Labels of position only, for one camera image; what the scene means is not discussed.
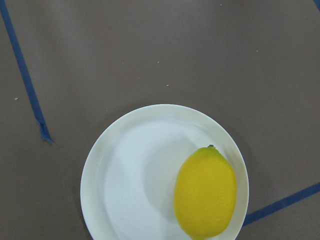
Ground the yellow lemon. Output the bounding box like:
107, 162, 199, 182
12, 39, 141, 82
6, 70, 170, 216
173, 145, 237, 240

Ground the white plate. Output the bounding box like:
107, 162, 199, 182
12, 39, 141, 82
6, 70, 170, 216
80, 104, 249, 240

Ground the brown paper table cover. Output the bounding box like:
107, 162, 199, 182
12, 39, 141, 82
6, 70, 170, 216
0, 0, 320, 240

